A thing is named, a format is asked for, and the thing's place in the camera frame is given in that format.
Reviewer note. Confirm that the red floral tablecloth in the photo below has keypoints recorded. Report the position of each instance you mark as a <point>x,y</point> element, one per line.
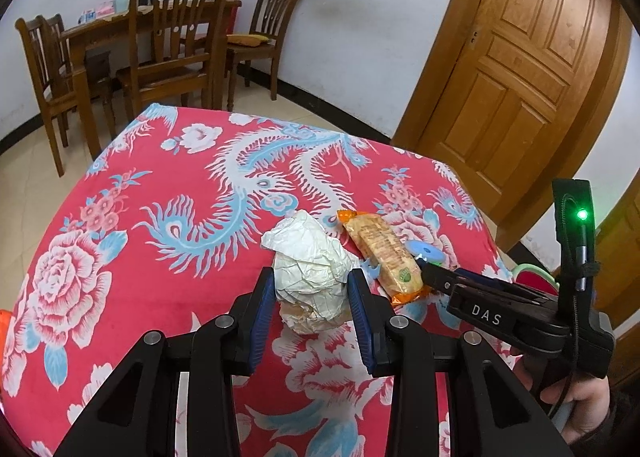
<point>164,231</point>

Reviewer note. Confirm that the red bin green rim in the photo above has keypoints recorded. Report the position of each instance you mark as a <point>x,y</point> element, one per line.
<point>533,277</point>

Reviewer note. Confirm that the wooden chair far left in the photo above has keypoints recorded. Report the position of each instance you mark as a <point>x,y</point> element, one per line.
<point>51,80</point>

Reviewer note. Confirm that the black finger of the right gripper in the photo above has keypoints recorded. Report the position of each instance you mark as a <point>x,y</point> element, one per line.
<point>444,280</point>

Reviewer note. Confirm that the wooden chair with cushion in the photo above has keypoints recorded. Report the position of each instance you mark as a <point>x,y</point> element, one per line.
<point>264,41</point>

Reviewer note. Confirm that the black tracker with green led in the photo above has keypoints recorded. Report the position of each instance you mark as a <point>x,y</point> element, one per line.
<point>574,230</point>

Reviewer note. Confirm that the orange snack wrapper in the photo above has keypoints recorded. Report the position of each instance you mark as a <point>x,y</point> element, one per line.
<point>394,268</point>

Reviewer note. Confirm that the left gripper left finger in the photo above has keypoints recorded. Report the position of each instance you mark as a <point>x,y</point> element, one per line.
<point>230,345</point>

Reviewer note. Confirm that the wooden door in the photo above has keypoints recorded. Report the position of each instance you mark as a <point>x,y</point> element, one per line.
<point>513,95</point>
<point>618,289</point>

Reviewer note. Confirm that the white paper ball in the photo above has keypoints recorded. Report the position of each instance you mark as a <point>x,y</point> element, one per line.
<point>310,274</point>

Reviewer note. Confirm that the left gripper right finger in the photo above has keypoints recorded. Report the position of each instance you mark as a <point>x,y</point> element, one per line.
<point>395,346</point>

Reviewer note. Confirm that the wooden chair near table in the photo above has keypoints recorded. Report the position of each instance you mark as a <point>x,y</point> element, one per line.
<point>174,49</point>

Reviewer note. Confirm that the right hand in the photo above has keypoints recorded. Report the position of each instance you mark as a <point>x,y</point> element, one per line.
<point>589,395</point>

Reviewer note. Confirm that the blue round disc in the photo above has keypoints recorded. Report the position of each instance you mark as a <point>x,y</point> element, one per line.
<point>425,251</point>

